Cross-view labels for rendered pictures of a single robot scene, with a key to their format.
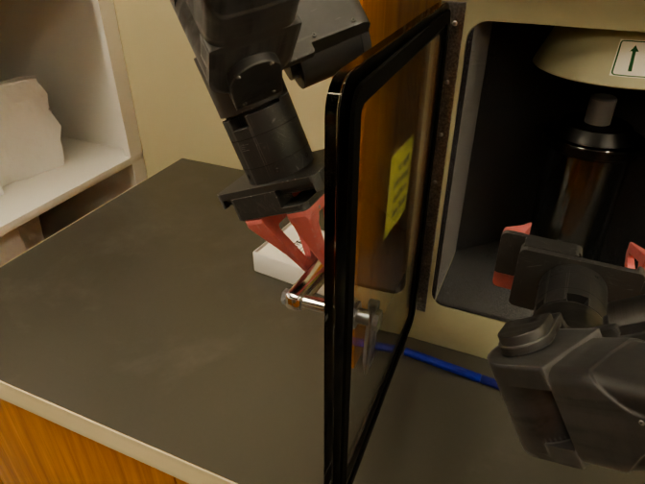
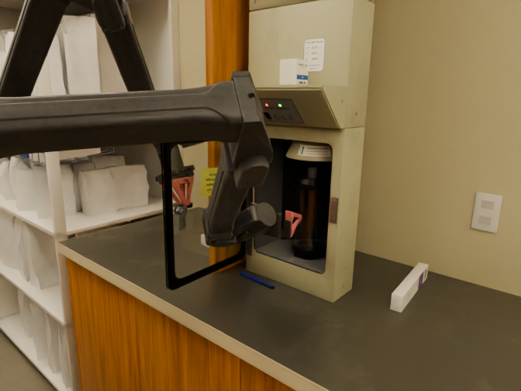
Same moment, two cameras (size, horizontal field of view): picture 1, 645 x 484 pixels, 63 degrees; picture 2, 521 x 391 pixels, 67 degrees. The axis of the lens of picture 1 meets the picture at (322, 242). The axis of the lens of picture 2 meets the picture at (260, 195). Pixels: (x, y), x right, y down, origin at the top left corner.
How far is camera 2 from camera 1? 73 cm
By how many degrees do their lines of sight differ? 24
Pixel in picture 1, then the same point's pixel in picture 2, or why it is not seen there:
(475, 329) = (269, 264)
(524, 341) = not seen: hidden behind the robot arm
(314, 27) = not seen: hidden behind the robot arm
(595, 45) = (295, 146)
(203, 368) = (159, 265)
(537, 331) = not seen: hidden behind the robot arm
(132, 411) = (125, 271)
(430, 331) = (254, 266)
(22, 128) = (132, 185)
